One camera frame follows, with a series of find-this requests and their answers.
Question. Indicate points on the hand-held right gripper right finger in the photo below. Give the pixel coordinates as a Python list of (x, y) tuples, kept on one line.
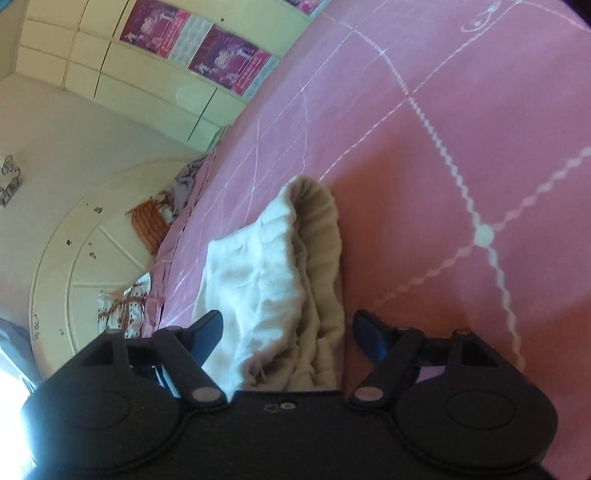
[(369, 338)]

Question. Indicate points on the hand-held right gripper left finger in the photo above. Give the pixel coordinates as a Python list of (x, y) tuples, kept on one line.
[(210, 328)]

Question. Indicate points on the white pants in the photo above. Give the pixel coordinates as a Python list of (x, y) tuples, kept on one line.
[(263, 286)]

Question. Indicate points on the white floral pillow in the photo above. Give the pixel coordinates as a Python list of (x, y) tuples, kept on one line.
[(129, 304)]

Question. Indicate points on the orange woven cloth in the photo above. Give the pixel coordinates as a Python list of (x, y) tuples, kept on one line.
[(148, 226)]

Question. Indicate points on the purple patterned cloth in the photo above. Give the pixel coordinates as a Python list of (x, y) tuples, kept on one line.
[(191, 180)]

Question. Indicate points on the white round headboard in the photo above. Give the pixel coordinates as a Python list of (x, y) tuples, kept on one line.
[(83, 240)]

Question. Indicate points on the pink checked bed sheet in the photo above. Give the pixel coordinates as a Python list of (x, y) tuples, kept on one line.
[(438, 92)]

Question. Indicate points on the cream glossy wardrobe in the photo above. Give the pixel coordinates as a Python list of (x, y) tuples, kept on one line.
[(138, 83)]

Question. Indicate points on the pink wall poster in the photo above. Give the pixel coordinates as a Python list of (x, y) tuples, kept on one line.
[(228, 60), (307, 4), (154, 25)]

